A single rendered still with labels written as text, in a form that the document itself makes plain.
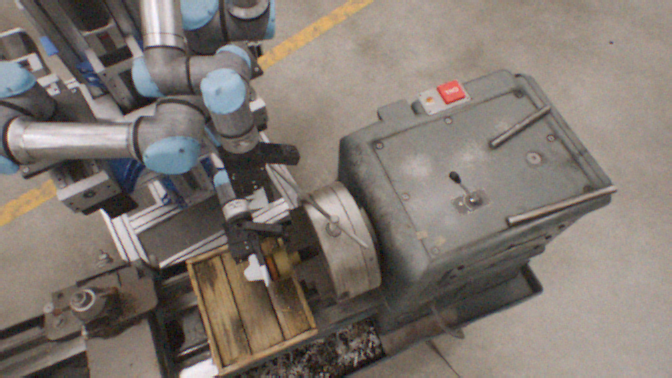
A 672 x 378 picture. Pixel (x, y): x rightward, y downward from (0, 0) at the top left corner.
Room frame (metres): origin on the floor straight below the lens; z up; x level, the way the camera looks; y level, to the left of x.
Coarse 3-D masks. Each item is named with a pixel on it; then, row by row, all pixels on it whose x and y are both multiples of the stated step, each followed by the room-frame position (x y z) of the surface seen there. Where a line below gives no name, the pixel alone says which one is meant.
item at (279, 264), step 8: (280, 248) 0.42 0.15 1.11; (264, 256) 0.40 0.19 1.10; (272, 256) 0.39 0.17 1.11; (280, 256) 0.39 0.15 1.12; (288, 256) 0.39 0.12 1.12; (296, 256) 0.39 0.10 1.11; (272, 264) 0.37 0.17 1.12; (280, 264) 0.37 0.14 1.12; (288, 264) 0.37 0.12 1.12; (296, 264) 0.38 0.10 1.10; (272, 272) 0.35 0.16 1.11; (280, 272) 0.35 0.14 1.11; (288, 272) 0.35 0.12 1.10; (272, 280) 0.33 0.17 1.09
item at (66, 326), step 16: (144, 272) 0.40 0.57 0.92; (64, 288) 0.35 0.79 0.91; (64, 304) 0.31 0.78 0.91; (48, 320) 0.26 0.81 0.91; (64, 320) 0.26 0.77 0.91; (160, 320) 0.26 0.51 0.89; (48, 336) 0.22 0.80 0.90; (64, 336) 0.22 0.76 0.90; (160, 336) 0.21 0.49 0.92; (160, 352) 0.17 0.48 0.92
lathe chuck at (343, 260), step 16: (320, 192) 0.55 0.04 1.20; (336, 208) 0.48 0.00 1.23; (320, 224) 0.44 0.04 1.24; (320, 240) 0.40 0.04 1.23; (336, 240) 0.40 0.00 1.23; (352, 240) 0.40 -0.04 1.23; (320, 256) 0.42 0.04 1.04; (336, 256) 0.36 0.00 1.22; (352, 256) 0.37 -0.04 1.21; (336, 272) 0.33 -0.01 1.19; (352, 272) 0.33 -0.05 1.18; (336, 288) 0.30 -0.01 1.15; (352, 288) 0.31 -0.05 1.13; (368, 288) 0.32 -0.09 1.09
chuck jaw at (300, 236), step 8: (304, 200) 0.52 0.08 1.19; (296, 208) 0.51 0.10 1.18; (304, 208) 0.50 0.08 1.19; (296, 216) 0.48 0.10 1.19; (304, 216) 0.48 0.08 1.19; (296, 224) 0.46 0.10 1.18; (304, 224) 0.46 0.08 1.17; (288, 232) 0.44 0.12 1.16; (296, 232) 0.44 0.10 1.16; (304, 232) 0.45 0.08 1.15; (288, 240) 0.43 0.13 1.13; (296, 240) 0.43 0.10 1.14; (304, 240) 0.43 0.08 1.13; (312, 240) 0.43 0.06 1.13; (288, 248) 0.41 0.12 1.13; (296, 248) 0.41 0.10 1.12
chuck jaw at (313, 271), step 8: (304, 264) 0.37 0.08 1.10; (312, 264) 0.37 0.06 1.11; (320, 264) 0.37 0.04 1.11; (296, 272) 0.35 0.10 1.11; (304, 272) 0.35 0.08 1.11; (312, 272) 0.35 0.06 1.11; (320, 272) 0.35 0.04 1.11; (312, 280) 0.33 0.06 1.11; (320, 280) 0.33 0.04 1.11; (328, 280) 0.33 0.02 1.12; (320, 288) 0.31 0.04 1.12; (328, 288) 0.31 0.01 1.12; (320, 296) 0.29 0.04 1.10; (328, 296) 0.29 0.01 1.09; (344, 296) 0.29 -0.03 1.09
